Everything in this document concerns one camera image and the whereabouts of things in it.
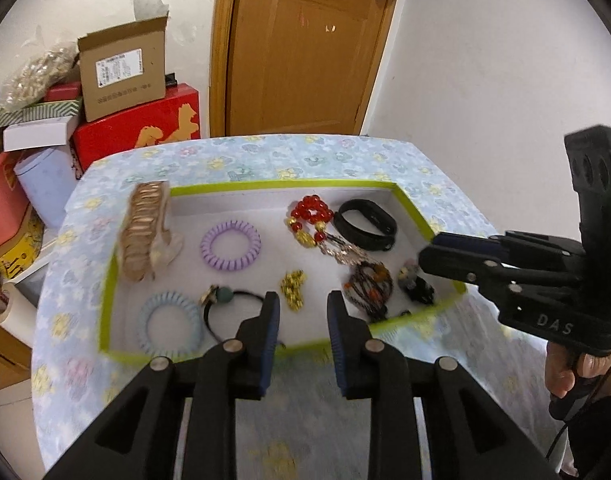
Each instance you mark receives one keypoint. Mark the dark red box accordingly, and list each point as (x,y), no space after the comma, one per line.
(63,91)

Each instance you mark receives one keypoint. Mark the bag of gold pieces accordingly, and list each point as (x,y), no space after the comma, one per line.
(35,75)

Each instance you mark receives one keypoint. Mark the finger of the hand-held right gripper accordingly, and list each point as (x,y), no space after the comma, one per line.
(460,270)
(475,245)

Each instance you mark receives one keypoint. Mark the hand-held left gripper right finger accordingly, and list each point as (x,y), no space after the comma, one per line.
(338,340)

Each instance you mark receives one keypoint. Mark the brown cardboard box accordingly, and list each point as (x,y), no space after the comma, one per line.
(125,70)

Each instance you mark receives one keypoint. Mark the green striped box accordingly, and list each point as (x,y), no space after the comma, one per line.
(40,110)

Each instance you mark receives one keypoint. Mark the small black object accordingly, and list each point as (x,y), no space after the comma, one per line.
(170,80)

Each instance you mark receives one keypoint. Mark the light blue box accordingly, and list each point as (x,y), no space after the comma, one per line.
(48,185)

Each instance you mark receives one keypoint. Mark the plain white box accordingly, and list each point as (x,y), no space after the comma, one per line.
(35,135)

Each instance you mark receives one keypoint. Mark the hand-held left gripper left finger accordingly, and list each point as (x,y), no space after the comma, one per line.
(268,340)

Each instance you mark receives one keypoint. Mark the floral blue tablecloth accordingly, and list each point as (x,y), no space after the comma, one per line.
(285,160)

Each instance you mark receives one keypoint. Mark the pink plastic bin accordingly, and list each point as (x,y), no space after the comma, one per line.
(3,200)

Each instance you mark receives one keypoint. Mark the brown wooden door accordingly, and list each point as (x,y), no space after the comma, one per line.
(305,50)

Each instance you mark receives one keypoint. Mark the red gift box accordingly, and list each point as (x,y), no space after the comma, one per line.
(135,130)

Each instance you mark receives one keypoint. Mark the gold cream hair claw clip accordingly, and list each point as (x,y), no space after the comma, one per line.
(140,230)

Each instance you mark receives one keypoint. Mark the person's right hand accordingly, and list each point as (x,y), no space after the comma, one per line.
(559,375)

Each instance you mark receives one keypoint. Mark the lime green cardboard tray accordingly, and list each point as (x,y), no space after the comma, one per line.
(135,310)

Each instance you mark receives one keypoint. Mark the black smart band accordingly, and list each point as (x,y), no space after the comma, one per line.
(360,230)

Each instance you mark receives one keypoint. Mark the white paper roll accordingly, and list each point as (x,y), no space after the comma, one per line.
(15,312)

